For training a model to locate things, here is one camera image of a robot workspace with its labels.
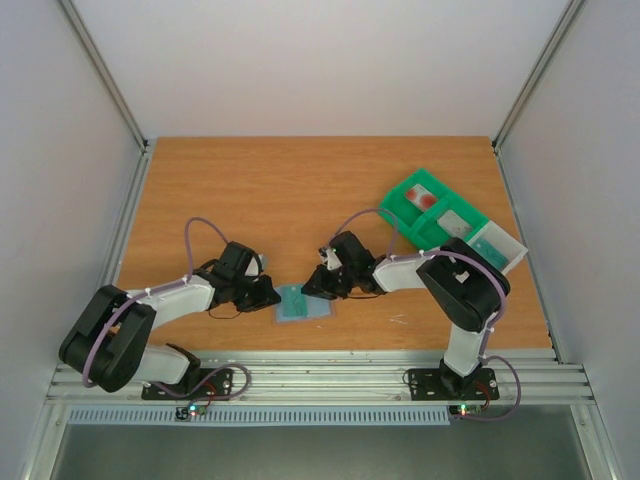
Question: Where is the teal chip card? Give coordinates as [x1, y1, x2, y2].
[276, 284, 308, 322]

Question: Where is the pink leather card holder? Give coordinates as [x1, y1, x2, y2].
[274, 284, 334, 324]

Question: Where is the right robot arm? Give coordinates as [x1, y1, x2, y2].
[301, 231, 511, 398]

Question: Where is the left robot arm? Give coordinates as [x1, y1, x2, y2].
[58, 241, 281, 398]

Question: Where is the red circle card stack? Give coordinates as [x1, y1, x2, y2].
[404, 184, 438, 212]

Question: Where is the teal card stack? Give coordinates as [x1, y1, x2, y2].
[471, 238, 509, 271]

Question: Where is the large green bin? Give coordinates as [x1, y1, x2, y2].
[379, 169, 453, 250]

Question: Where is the small green bin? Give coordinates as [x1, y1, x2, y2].
[408, 194, 489, 250]

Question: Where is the white bin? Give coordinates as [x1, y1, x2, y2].
[465, 221, 528, 275]

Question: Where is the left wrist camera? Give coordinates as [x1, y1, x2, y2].
[245, 253, 268, 277]

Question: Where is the aluminium front rail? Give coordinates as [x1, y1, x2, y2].
[44, 349, 596, 406]

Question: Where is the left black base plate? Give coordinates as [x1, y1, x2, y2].
[141, 368, 234, 401]

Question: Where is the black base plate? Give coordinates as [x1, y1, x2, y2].
[141, 368, 234, 401]
[404, 367, 500, 401]

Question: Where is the grey slotted cable duct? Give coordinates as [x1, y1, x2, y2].
[67, 405, 450, 427]

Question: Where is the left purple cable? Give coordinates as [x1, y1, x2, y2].
[82, 216, 254, 401]

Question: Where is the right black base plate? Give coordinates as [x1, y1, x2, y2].
[404, 367, 500, 401]

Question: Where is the aluminium frame post left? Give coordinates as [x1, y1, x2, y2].
[54, 0, 151, 151]

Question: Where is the aluminium frame post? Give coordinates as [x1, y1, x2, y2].
[54, 0, 151, 151]
[491, 0, 589, 151]

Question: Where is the aluminium frame post right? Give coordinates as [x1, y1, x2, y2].
[491, 0, 589, 151]

